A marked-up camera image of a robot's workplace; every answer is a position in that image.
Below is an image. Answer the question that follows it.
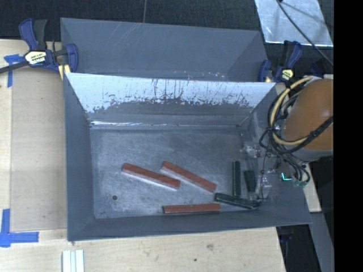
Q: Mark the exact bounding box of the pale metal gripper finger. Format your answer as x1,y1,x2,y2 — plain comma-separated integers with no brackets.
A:
256,175,273,202
242,143,263,158

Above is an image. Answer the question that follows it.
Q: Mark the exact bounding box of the dark green flat block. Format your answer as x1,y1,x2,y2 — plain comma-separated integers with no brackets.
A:
213,192,260,210
231,160,242,197

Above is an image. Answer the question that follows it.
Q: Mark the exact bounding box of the red-brown flat block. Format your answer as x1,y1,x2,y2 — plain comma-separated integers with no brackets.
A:
162,203,222,215
159,160,218,193
121,163,182,192

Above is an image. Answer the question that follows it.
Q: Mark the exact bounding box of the grey metal bin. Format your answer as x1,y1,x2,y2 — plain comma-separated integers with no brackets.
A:
60,17,313,242

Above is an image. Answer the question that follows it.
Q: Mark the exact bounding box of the pale wood flat board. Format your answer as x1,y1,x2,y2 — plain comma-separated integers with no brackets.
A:
10,69,68,232

